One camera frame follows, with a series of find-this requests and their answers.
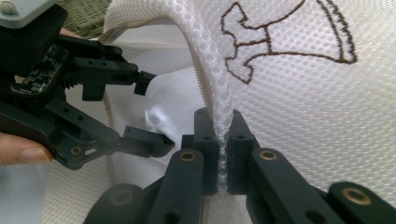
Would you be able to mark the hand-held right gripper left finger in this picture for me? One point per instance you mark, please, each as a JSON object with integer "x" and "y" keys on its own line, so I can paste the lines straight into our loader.
{"x": 199, "y": 165}

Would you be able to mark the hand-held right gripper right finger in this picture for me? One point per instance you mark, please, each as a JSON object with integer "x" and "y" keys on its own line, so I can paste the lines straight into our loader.
{"x": 243, "y": 168}

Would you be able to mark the white garment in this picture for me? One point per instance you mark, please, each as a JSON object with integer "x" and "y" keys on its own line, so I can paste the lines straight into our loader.
{"x": 168, "y": 102}

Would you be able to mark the green woven basket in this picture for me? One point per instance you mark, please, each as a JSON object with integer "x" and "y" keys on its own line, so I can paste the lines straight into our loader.
{"x": 87, "y": 15}

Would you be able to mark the white mesh laundry bag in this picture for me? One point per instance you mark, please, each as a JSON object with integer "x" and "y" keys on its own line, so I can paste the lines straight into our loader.
{"x": 311, "y": 109}

